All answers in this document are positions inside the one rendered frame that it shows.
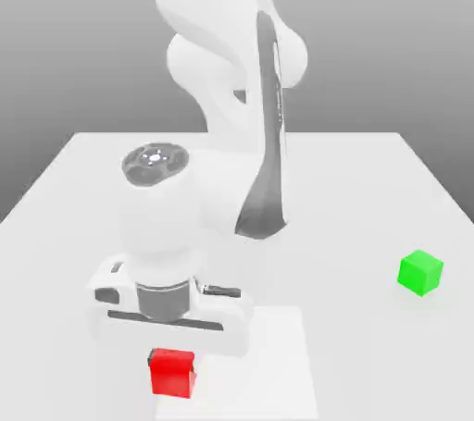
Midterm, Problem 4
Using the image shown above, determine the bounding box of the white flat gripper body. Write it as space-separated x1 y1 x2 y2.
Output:
88 301 256 358

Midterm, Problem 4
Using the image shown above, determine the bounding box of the small red cube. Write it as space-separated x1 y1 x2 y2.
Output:
146 347 198 400

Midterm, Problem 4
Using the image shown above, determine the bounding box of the small green cube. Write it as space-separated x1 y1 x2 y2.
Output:
396 249 444 297

